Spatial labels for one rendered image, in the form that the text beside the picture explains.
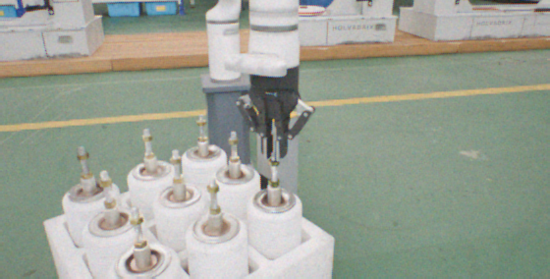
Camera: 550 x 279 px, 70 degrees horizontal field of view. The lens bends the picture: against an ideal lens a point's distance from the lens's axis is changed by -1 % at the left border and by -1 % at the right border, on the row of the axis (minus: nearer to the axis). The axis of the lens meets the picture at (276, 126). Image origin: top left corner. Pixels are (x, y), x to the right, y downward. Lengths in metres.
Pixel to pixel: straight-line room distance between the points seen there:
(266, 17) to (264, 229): 0.34
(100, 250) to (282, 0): 0.45
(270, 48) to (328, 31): 2.27
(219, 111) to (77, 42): 1.69
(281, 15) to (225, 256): 0.36
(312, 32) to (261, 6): 2.24
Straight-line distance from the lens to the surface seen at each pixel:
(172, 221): 0.71
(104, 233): 0.68
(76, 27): 2.72
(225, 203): 0.76
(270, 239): 0.69
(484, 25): 3.44
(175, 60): 2.62
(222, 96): 1.17
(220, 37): 1.15
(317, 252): 0.72
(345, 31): 2.87
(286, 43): 0.56
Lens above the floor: 0.64
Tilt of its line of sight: 23 degrees down
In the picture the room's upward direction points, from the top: straight up
